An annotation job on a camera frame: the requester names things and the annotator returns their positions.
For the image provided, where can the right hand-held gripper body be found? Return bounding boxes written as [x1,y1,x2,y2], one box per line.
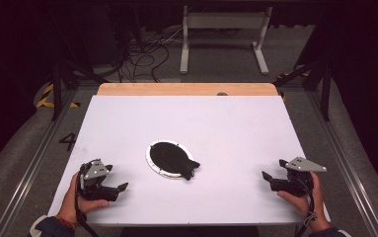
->
[269,156,328,198]

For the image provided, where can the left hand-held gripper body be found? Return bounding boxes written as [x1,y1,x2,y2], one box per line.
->
[79,158,119,202]

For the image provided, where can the oval mirror with black stand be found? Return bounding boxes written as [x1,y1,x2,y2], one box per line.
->
[145,139,201,182]

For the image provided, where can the person's left hand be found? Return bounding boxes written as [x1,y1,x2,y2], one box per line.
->
[56,172,111,227]

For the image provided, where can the person's right hand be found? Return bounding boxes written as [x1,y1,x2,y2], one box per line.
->
[276,171,333,232]

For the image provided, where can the black metal stand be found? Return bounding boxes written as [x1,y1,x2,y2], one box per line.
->
[48,58,110,122]
[272,59,333,122]

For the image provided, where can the yellow black floor tape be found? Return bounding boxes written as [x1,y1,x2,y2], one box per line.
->
[275,69,310,81]

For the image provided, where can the white table board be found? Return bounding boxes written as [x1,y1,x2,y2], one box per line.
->
[47,95,332,227]

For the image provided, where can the left hand-held gripper cable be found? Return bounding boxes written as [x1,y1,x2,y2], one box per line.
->
[73,162,101,237]

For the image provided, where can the hand-held gripper cable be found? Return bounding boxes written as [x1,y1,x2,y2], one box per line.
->
[73,162,101,237]
[294,177,319,237]

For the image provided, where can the right hand-held gripper cable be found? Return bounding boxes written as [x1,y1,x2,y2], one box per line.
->
[294,177,319,237]

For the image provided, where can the aluminium floor rail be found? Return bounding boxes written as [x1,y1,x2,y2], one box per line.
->
[0,88,80,237]
[307,88,378,237]

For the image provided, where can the black floor cables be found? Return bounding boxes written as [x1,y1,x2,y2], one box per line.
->
[116,28,172,84]

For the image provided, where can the white metal stand frame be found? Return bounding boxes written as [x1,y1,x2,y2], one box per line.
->
[179,4,274,76]

